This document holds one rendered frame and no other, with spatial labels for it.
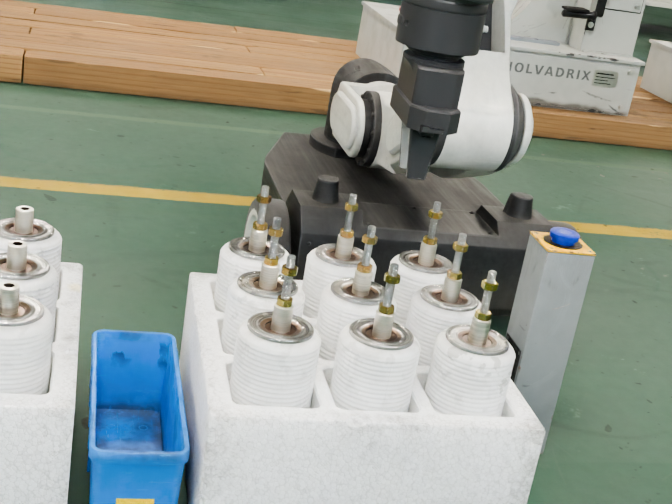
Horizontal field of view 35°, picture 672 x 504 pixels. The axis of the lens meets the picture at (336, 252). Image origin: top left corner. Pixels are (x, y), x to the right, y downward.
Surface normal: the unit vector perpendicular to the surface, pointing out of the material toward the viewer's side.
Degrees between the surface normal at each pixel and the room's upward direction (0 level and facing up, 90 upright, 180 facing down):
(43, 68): 90
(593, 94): 90
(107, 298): 0
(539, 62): 90
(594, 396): 0
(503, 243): 46
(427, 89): 90
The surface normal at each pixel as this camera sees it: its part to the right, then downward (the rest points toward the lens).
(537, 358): 0.18, 0.38
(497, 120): 0.25, 0.00
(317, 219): 0.26, -0.37
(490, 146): 0.17, 0.58
